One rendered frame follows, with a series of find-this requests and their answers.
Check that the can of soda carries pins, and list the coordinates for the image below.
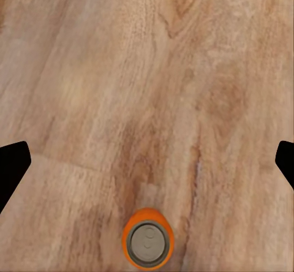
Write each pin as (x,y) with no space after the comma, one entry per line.
(147,240)

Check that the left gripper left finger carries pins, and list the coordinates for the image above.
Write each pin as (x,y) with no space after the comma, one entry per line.
(15,160)

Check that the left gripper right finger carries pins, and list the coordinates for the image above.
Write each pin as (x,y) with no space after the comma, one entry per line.
(285,160)

